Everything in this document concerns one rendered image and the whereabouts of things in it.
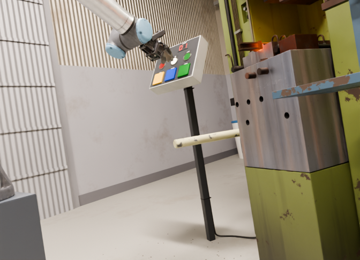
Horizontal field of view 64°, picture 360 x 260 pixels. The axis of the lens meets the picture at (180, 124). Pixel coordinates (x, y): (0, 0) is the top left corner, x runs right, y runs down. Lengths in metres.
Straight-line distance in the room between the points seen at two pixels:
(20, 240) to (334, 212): 1.02
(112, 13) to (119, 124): 2.78
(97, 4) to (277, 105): 0.76
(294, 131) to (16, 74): 2.77
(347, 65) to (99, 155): 2.95
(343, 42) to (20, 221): 1.16
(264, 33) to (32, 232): 1.37
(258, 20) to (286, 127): 0.69
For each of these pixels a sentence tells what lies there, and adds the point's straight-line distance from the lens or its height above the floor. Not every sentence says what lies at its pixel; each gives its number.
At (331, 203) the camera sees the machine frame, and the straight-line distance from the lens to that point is 1.23.
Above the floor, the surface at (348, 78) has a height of 0.75.
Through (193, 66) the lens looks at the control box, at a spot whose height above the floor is 1.01.
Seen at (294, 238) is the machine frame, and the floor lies 0.20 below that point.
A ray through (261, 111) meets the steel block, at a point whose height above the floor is 0.71.
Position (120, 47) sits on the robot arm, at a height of 1.07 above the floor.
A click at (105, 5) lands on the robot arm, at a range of 1.14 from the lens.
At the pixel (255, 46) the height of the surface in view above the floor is 0.99.
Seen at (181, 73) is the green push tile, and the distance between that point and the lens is 1.60.
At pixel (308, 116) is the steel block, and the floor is 0.67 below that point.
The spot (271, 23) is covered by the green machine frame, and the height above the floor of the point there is 1.17.
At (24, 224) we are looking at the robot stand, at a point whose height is 0.54.
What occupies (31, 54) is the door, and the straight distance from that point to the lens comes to 3.43.
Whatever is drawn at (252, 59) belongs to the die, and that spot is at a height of 0.95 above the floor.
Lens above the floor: 0.70
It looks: level
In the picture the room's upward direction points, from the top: 9 degrees counter-clockwise
